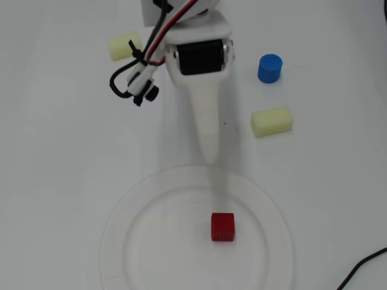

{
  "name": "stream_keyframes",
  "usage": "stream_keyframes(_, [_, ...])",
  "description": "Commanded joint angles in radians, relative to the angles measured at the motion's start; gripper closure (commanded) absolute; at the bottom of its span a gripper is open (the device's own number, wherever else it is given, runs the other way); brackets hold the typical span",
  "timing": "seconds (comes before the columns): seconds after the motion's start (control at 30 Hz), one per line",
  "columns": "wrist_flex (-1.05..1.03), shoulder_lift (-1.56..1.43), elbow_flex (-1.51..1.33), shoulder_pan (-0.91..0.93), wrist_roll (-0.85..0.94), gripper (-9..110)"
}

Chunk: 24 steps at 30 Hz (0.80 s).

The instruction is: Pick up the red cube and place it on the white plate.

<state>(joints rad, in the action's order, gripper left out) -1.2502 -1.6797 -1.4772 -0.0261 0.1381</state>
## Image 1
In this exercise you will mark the small white wrist camera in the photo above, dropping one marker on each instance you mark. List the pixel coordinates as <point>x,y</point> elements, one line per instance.
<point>140,80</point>

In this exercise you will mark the white round plate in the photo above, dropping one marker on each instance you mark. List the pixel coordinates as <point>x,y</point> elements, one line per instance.
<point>166,241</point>

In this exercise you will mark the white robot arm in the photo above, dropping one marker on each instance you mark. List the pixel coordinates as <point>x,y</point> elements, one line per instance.
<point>149,12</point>

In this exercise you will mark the pale yellow foam block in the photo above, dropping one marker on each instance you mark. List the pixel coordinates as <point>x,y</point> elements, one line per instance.
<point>124,46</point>
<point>272,121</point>

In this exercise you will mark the blue lattice cylinder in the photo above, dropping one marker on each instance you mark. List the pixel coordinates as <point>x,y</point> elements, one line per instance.
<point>270,69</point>

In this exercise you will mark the black zip tie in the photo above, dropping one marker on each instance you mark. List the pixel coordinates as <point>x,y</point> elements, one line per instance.
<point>135,51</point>

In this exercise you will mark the red lattice cube block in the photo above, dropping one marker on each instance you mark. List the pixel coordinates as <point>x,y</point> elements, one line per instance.
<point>222,227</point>

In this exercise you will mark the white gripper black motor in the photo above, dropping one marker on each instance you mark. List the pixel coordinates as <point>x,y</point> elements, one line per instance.
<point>200,60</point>

